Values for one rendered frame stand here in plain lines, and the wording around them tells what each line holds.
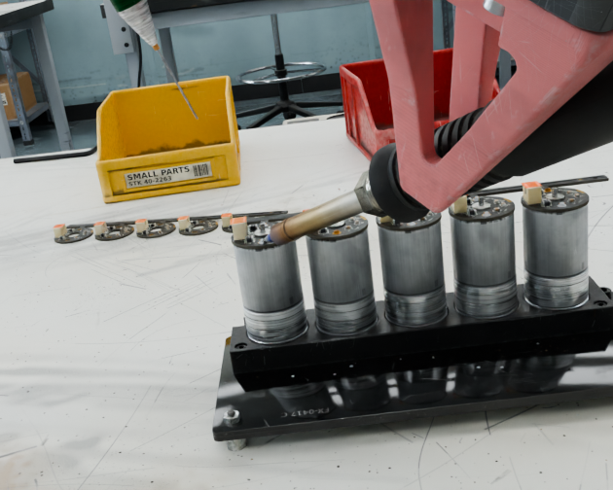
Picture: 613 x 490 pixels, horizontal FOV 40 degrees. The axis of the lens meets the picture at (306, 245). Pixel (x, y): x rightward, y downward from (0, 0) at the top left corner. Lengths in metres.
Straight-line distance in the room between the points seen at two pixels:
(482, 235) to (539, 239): 0.02
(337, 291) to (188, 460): 0.08
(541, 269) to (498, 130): 0.13
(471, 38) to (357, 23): 4.48
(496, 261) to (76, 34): 4.62
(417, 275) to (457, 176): 0.10
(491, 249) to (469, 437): 0.07
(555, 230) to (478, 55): 0.10
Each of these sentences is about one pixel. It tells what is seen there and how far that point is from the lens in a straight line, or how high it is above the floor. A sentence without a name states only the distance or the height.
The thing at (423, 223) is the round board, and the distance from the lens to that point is 0.31.
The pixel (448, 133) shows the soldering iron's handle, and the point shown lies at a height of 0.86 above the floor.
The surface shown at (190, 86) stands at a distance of 0.70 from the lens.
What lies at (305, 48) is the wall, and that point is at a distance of 4.73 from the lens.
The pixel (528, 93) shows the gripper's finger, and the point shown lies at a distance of 0.19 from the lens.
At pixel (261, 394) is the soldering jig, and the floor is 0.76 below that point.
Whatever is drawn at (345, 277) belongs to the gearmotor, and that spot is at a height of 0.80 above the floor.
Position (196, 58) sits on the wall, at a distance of 4.78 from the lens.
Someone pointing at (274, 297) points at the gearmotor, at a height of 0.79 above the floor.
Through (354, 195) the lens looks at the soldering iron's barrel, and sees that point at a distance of 0.27.
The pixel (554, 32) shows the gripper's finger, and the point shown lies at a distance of 0.18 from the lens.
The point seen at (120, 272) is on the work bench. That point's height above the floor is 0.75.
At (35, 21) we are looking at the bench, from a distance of 3.40.
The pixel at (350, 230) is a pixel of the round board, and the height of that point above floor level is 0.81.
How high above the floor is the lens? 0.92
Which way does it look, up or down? 21 degrees down
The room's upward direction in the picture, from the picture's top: 8 degrees counter-clockwise
